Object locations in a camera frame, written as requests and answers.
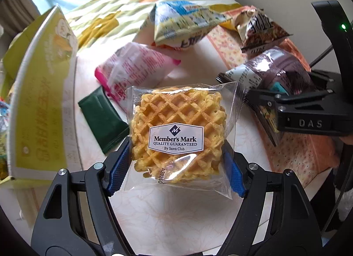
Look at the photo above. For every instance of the pink white snack packet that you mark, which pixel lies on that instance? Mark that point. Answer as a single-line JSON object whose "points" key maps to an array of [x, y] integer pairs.
{"points": [[132, 65]]}

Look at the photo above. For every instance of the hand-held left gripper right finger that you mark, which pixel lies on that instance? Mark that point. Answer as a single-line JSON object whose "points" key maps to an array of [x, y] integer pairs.
{"points": [[234, 173]]}

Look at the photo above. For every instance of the dark green flat packet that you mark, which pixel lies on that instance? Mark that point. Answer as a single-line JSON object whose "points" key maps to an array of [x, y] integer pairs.
{"points": [[102, 121]]}

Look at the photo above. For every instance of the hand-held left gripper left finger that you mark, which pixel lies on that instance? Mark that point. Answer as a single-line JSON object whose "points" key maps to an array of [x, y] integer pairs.
{"points": [[118, 167]]}

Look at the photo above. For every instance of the floral striped blanket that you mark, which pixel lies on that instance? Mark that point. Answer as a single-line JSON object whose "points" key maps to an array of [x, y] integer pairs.
{"points": [[124, 5]]}

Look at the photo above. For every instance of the purple snack packet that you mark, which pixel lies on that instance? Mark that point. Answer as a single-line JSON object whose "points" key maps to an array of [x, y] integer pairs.
{"points": [[275, 71]]}

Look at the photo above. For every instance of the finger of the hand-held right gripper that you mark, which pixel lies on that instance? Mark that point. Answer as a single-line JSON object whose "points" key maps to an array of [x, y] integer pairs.
{"points": [[289, 99], [325, 76]]}

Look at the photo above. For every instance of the blue yellow pillow packet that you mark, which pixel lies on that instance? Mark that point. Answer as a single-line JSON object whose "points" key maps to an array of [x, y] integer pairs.
{"points": [[182, 24]]}

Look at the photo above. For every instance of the clear waffle packet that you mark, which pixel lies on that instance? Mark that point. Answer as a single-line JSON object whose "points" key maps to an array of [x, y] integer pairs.
{"points": [[176, 134]]}

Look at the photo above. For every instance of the green yellow cardboard box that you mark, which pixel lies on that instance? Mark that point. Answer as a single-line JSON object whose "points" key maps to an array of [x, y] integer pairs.
{"points": [[41, 107]]}

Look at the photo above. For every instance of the brown chocolate snack packet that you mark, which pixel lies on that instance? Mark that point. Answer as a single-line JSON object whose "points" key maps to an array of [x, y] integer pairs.
{"points": [[262, 32]]}

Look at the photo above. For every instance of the white table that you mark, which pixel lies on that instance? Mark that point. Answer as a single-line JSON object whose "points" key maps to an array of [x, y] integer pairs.
{"points": [[171, 223]]}

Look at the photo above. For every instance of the white blue snack packet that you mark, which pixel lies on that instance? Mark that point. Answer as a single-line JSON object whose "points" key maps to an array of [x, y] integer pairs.
{"points": [[3, 112]]}

